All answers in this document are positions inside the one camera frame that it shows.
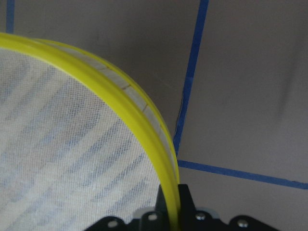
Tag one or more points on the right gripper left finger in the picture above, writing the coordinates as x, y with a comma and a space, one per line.
160, 204

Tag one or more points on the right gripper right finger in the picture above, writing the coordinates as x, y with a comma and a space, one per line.
187, 207

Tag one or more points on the yellow steamer layer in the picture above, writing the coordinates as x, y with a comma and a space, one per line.
79, 140

